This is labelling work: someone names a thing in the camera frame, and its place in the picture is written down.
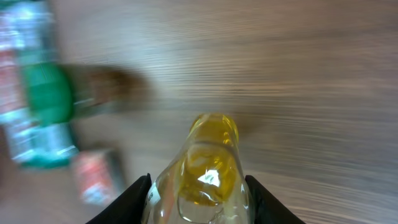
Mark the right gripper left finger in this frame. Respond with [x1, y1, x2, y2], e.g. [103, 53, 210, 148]
[86, 174, 152, 224]

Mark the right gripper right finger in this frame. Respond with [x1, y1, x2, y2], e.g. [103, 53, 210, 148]
[245, 175, 305, 224]

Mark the sponge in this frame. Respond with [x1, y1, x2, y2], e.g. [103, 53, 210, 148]
[72, 149, 125, 207]

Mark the yellow dish soap bottle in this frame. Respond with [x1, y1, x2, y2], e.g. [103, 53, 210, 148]
[141, 113, 254, 224]

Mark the green sponge pack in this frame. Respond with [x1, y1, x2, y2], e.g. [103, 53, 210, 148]
[1, 1, 78, 169]

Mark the green lid jar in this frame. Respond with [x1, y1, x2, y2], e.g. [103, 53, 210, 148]
[22, 62, 129, 126]

